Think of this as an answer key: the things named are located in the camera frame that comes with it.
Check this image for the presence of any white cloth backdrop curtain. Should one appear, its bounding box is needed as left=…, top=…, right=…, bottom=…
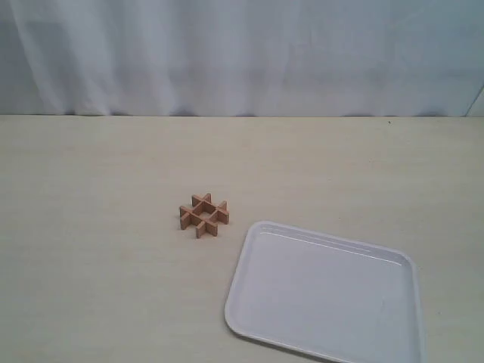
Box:
left=1, top=1, right=483, bottom=116

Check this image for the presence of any white plastic tray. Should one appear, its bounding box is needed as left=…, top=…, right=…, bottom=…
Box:
left=225, top=221, right=427, bottom=362

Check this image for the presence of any wooden notched piece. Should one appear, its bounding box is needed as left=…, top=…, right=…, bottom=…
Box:
left=191, top=193, right=218, bottom=216
left=179, top=206, right=218, bottom=239
left=206, top=200, right=230, bottom=237
left=179, top=204, right=208, bottom=230

